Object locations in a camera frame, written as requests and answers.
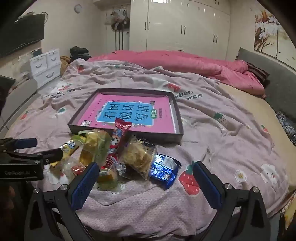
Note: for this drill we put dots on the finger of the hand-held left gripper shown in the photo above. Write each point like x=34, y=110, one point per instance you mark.
x=52, y=156
x=25, y=143

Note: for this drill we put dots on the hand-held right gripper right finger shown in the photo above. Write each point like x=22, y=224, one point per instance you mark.
x=207, y=188

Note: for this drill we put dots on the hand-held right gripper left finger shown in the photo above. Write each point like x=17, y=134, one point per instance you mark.
x=84, y=185

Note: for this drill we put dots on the small yellow snack packet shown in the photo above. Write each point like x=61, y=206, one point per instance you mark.
x=68, y=147

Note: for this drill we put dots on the orange pastry packet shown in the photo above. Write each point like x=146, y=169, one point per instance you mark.
x=107, y=179

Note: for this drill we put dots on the pale green snack packet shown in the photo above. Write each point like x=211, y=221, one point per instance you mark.
x=94, y=146

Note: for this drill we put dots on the red cartoon snack packet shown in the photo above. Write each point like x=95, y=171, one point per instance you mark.
x=118, y=139

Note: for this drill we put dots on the grey shallow cardboard box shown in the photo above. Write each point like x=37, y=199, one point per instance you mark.
x=178, y=115

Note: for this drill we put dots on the clear packet with red candy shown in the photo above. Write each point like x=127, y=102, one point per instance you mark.
x=75, y=169

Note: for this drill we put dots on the printed strawberry blanket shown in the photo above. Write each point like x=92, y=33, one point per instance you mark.
x=208, y=150

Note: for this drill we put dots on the grey padded bed board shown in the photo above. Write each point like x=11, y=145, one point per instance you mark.
x=20, y=97

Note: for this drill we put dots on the blue snack packet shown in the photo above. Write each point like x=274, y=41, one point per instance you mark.
x=161, y=169

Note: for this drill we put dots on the clear packet of yellow pastry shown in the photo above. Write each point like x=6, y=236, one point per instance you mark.
x=136, y=157

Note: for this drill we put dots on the white drawer unit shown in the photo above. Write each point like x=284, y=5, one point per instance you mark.
x=46, y=67

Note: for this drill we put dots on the brown fuzzy cloth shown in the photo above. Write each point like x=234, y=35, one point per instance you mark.
x=64, y=63

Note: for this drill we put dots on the beige bed sheet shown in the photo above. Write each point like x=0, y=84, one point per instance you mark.
x=254, y=111

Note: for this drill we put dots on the pink book with blue label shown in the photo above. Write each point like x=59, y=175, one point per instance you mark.
x=138, y=102

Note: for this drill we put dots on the black white patterned cloth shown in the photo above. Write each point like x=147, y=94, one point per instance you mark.
x=288, y=126

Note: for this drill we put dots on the dark clothes pile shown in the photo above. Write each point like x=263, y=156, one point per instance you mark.
x=78, y=54

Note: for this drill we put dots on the black television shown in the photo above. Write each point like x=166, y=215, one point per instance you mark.
x=20, y=34

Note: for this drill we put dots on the dark striped pillow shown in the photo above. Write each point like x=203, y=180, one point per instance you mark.
x=259, y=71

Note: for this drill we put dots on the pink quilt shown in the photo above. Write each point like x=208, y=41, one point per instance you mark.
x=185, y=62

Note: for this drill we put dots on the grey headboard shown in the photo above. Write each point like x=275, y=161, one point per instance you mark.
x=277, y=81

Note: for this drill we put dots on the hanging bags on rack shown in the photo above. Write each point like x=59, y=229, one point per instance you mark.
x=118, y=20

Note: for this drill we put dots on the white wardrobe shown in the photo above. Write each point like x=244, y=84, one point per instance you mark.
x=185, y=23

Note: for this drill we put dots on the round wall clock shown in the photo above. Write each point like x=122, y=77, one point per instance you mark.
x=77, y=8

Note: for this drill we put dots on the flower wall painting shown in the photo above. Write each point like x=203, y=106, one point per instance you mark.
x=266, y=30

